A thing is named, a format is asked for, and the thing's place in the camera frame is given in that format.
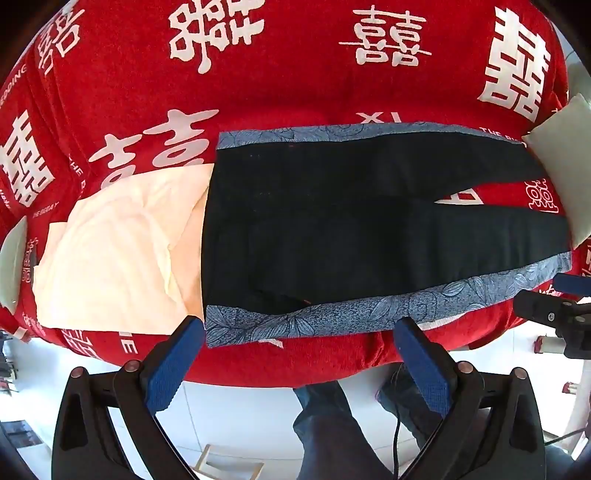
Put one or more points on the cream folded cloth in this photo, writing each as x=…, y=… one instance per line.
x=115, y=258

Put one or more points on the red printed blanket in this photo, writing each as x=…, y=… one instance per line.
x=295, y=78

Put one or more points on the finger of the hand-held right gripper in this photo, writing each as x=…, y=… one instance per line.
x=549, y=311
x=575, y=284

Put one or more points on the wooden stool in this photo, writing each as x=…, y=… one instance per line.
x=221, y=457

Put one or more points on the black pants with floral trim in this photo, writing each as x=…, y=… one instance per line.
x=332, y=221

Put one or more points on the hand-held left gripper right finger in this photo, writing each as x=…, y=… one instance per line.
x=425, y=364

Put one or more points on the pale green pillow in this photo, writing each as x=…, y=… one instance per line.
x=561, y=147
x=14, y=267

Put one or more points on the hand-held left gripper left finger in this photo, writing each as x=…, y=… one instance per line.
x=173, y=364

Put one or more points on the person's left leg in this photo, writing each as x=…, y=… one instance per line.
x=323, y=429

